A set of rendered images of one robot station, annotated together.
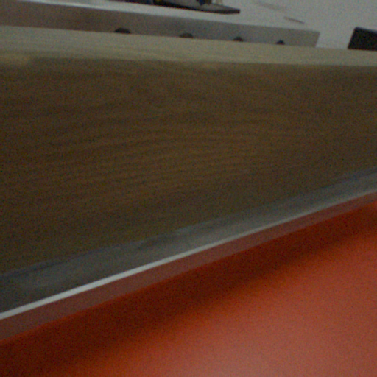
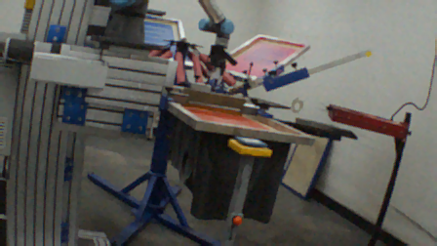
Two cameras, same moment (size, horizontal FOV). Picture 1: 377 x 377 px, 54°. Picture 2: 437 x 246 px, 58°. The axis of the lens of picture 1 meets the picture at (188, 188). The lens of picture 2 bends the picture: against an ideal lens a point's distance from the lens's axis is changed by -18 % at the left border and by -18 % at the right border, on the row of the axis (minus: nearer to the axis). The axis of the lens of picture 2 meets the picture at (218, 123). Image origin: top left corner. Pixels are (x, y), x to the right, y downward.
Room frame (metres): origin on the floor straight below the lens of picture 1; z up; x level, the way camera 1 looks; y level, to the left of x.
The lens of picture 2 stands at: (-2.29, -0.89, 1.25)
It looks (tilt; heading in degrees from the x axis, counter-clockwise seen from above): 8 degrees down; 19
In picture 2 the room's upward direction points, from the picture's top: 12 degrees clockwise
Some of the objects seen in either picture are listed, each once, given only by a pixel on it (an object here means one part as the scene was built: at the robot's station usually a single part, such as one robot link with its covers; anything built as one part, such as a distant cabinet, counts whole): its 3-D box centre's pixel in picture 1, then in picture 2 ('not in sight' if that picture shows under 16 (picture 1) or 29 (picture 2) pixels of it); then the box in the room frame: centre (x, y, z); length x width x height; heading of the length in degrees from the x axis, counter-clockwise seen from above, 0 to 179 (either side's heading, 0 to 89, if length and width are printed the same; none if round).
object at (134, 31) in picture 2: not in sight; (126, 25); (-0.93, -0.02, 1.31); 0.15 x 0.15 x 0.10
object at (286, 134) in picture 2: not in sight; (226, 116); (-0.03, -0.14, 0.97); 0.79 x 0.58 x 0.04; 41
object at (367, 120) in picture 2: not in sight; (368, 121); (1.04, -0.84, 1.06); 0.61 x 0.46 x 0.12; 101
